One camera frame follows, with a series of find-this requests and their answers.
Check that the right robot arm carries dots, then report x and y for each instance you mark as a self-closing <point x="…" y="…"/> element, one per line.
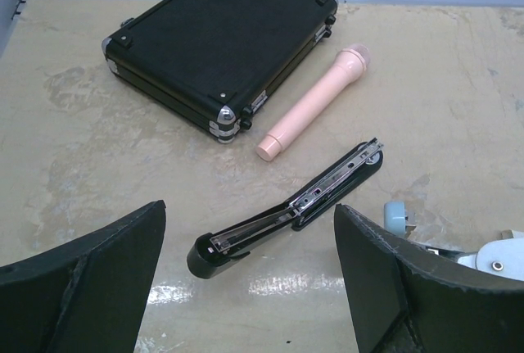
<point x="503" y="257"/>

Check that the black hard case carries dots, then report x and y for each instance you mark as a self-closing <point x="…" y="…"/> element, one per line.
<point x="216" y="62"/>

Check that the black stapler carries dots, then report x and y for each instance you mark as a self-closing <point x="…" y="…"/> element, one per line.
<point x="213" y="253"/>

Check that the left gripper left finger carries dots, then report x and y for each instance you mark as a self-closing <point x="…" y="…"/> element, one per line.
<point x="87" y="295"/>

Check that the blue white stapler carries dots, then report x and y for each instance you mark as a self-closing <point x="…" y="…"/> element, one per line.
<point x="398" y="220"/>

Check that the pink cylindrical tube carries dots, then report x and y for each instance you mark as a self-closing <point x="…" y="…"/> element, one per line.
<point x="349" y="65"/>

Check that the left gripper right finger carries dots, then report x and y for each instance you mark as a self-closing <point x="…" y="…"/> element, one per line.
<point x="404" y="298"/>

